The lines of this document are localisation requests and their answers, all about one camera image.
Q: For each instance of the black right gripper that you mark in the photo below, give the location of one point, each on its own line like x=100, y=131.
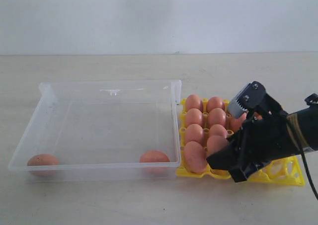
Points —
x=254, y=146

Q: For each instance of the brown egg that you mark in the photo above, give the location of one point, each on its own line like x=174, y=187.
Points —
x=43, y=160
x=215, y=102
x=236, y=123
x=217, y=116
x=194, y=133
x=258, y=117
x=215, y=143
x=194, y=116
x=218, y=130
x=195, y=157
x=154, y=156
x=194, y=101

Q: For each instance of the yellow plastic egg tray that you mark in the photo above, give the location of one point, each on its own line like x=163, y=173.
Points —
x=285, y=171

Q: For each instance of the clear plastic bin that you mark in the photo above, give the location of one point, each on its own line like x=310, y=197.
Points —
x=98, y=130

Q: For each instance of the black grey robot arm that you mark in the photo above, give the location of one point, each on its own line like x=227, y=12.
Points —
x=303, y=122

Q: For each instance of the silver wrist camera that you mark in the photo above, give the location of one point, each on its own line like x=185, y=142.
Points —
x=248, y=98

